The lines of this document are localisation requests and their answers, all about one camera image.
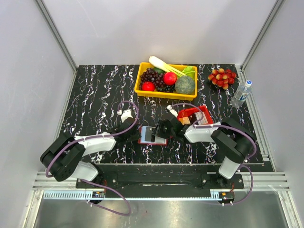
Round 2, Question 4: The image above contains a black VIP credit card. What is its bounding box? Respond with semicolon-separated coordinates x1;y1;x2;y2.
141;126;155;143

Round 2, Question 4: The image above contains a stack of credit cards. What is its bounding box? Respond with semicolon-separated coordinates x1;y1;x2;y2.
179;112;209;125

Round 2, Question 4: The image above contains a red plastic card bin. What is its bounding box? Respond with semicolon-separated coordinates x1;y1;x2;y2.
177;105;213;125

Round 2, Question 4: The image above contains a purple cable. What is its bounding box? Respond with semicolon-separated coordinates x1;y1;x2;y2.
45;100;140;216
170;103;258;206

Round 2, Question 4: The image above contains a yellow plastic fruit tray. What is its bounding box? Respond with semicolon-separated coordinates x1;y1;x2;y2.
134;62;198;101

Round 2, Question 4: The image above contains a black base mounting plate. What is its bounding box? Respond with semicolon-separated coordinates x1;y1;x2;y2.
75;163;245;190

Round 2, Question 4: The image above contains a dark green cucumber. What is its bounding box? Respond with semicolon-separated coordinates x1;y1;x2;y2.
153;67;165;74

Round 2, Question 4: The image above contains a clear water bottle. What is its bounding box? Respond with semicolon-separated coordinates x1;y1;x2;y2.
230;80;252;109

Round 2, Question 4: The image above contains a green melon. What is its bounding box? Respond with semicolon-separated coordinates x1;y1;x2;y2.
174;76;195;95

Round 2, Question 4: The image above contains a red card holder wallet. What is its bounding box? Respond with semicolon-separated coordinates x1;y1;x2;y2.
138;126;168;146

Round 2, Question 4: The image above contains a red apple upper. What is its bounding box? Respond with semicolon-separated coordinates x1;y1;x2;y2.
163;72;177;86

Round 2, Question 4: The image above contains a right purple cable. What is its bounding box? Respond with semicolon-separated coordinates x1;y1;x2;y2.
170;103;258;206

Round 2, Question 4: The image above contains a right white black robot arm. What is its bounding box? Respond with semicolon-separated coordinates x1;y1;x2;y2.
152;103;257;188

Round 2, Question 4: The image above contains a dark purple grape bunch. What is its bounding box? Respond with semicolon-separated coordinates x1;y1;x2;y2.
139;68;175;93

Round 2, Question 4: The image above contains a red apple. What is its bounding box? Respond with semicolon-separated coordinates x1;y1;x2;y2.
163;72;177;86
142;81;155;92

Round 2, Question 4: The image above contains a red apple lower left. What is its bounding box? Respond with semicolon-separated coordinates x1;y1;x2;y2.
142;81;155;92

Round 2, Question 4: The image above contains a white green leek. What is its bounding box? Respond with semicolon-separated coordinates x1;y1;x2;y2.
148;56;186;77

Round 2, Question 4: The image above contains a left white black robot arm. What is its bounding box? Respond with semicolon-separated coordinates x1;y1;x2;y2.
40;109;140;188

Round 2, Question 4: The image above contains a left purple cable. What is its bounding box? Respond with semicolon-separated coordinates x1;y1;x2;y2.
45;100;140;216

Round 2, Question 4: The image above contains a green lettuce leaf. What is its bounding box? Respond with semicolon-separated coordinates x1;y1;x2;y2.
182;66;196;79

